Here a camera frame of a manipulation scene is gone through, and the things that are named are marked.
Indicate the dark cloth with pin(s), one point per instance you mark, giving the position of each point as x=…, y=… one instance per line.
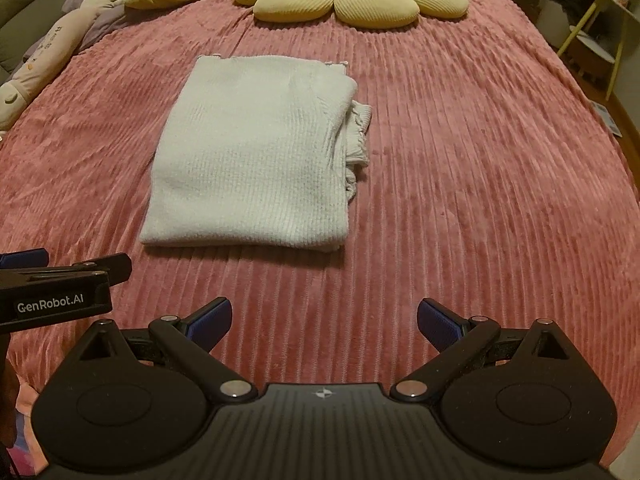
x=572, y=0

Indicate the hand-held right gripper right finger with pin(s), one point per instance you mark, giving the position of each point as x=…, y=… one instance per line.
x=440, y=320

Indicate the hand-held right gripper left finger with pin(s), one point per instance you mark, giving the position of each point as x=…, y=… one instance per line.
x=212, y=317

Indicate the purple duvet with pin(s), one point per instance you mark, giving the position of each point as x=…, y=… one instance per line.
x=100, y=10

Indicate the long beige plush toy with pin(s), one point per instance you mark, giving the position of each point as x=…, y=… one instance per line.
x=45, y=60

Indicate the white knitted sweater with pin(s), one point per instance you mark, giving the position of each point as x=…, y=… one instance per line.
x=250, y=160

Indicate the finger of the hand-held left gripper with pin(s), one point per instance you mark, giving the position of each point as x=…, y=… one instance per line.
x=95, y=266
x=25, y=258

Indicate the yellow-legged side table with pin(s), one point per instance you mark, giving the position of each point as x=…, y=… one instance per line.
x=595, y=25

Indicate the pink ribbed blanket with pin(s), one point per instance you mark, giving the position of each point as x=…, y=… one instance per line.
x=450, y=185

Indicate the printed paper card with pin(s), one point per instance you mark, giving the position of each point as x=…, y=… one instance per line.
x=607, y=120

